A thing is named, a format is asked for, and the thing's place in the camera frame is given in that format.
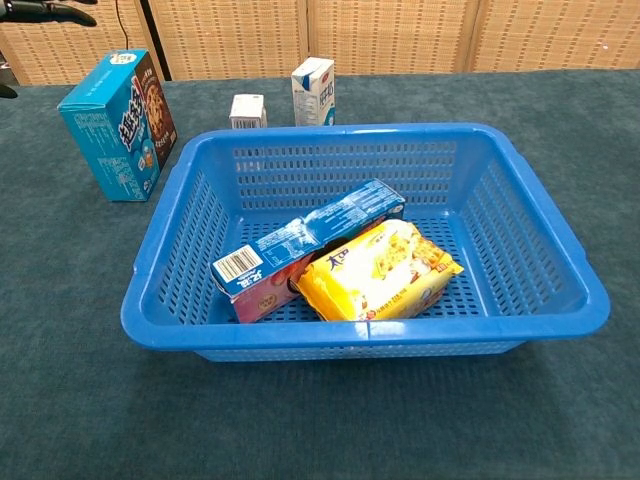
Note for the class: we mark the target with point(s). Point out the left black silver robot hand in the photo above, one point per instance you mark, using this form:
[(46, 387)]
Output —
[(50, 10)]

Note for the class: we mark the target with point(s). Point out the large blue cookie box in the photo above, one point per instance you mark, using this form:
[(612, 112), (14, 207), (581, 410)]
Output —
[(110, 150)]

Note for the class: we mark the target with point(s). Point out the small white purple milk carton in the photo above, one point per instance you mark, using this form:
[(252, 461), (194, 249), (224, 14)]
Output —
[(247, 110)]

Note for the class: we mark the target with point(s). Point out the tall white blue milk carton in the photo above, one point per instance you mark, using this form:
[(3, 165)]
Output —
[(312, 95)]

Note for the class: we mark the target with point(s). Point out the long blue snack box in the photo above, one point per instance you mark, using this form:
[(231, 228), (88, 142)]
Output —
[(300, 240)]

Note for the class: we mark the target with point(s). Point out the yellow snack package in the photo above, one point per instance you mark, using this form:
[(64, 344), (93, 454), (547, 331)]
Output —
[(380, 275)]

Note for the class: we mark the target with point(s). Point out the blue perforated plastic basket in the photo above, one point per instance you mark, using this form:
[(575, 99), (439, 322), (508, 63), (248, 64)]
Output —
[(400, 332)]

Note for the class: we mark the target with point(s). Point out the black tripod stand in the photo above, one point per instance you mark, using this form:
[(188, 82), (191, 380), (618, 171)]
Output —
[(155, 40)]

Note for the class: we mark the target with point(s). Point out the teal table cloth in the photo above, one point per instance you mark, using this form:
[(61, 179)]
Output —
[(300, 425)]

